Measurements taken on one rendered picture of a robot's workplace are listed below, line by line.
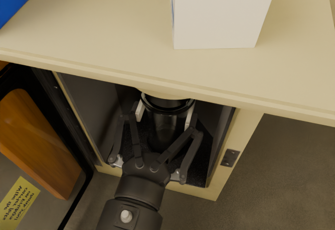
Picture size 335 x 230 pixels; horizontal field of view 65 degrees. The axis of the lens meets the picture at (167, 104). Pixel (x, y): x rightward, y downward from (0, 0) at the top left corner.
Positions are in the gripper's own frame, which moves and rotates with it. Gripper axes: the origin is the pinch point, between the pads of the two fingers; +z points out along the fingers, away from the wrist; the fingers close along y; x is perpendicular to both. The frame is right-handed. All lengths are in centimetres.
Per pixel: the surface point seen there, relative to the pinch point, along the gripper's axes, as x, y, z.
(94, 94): -3.0, 13.6, -3.3
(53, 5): -31.6, 4.6, -15.4
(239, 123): -11.9, -12.4, -8.8
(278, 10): -31.6, -11.0, -12.0
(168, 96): -12.7, -2.0, -7.4
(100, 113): 3.3, 13.6, -3.5
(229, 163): 1.1, -13.6, -8.9
